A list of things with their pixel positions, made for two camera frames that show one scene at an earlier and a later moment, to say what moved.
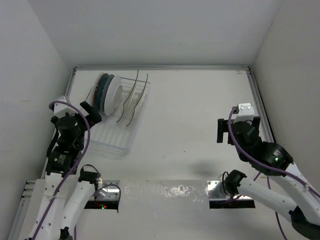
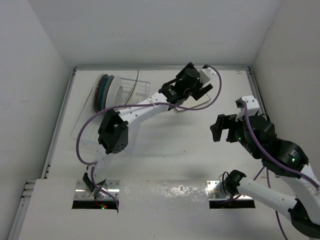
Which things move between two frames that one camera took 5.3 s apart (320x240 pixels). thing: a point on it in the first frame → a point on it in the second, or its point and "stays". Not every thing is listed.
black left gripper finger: [88, 108] → [197, 94]
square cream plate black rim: [141, 98] → [190, 101]
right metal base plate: [215, 193] stays
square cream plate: [130, 96] stays
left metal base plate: [108, 189] stays
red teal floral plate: [113, 97] stays
